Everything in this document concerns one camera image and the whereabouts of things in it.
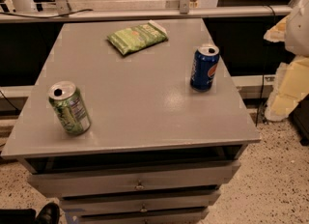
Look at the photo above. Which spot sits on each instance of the green soda can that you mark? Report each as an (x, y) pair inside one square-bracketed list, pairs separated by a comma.
[(68, 104)]

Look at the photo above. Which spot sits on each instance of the grey drawer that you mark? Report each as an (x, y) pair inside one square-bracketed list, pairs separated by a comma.
[(178, 216), (97, 182), (142, 202)]

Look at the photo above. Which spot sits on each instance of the green jalapeno chip bag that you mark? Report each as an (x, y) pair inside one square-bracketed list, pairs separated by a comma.
[(136, 38)]

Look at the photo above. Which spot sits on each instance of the grey drawer cabinet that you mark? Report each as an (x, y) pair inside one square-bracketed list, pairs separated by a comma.
[(142, 108)]

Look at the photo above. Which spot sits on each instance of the black shoe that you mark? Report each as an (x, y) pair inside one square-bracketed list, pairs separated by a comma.
[(50, 214)]

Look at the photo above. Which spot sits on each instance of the bottom grey drawer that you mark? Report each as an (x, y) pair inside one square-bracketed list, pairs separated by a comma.
[(178, 216)]

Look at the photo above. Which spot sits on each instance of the grey metal rail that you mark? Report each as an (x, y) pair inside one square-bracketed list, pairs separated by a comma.
[(92, 16)]

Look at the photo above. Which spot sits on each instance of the top grey drawer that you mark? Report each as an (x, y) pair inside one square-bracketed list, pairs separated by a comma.
[(97, 182)]

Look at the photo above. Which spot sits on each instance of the blue pepsi can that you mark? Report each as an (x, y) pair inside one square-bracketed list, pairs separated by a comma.
[(204, 66)]

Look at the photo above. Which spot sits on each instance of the middle grey drawer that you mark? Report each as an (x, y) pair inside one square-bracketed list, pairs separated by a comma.
[(142, 202)]

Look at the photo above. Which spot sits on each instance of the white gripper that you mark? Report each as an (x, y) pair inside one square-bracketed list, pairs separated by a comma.
[(298, 30)]

